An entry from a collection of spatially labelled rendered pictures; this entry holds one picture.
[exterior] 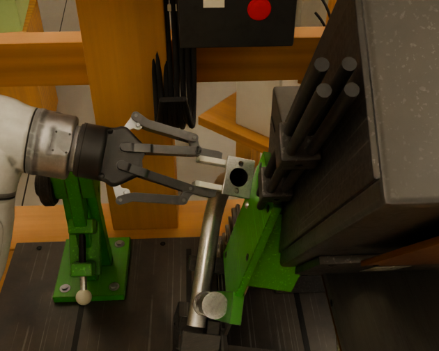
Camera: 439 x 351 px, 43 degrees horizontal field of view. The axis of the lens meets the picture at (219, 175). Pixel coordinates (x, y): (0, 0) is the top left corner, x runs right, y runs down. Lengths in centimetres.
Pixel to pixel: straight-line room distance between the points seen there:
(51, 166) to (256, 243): 28
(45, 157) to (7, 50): 41
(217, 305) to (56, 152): 30
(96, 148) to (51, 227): 54
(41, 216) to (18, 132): 57
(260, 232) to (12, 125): 34
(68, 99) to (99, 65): 249
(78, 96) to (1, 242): 274
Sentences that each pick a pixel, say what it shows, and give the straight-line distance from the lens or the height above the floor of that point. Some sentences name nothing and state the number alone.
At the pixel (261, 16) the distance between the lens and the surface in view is 83.
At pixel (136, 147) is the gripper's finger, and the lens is 77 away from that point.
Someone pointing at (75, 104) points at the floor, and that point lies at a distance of 341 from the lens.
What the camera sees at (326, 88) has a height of 155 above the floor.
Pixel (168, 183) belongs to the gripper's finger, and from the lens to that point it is 77.
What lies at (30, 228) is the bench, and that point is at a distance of 128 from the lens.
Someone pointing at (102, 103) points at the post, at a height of 120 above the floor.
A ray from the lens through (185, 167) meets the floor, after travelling 281.
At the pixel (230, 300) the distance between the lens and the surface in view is 79.
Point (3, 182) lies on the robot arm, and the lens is 77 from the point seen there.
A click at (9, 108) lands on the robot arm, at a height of 134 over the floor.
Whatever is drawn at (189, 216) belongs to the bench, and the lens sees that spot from 124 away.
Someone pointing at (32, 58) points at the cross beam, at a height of 125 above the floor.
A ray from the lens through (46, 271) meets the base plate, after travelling 115.
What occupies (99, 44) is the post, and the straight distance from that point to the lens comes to 97.
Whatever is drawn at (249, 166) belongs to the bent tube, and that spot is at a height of 124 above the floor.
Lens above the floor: 172
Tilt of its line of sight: 39 degrees down
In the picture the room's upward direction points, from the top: straight up
